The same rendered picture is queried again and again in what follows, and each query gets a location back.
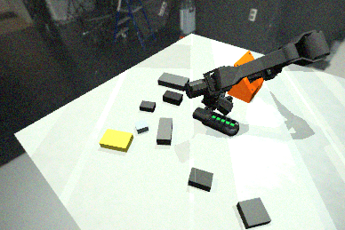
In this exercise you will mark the small white block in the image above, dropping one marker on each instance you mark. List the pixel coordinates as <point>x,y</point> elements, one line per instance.
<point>141,126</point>

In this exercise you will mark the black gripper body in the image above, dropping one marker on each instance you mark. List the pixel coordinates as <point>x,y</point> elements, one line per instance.
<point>203,114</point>

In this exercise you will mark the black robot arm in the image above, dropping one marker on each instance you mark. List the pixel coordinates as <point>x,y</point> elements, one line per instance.
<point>307,48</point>

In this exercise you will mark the yellow flat box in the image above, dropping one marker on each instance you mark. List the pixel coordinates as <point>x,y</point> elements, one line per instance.
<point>116,140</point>

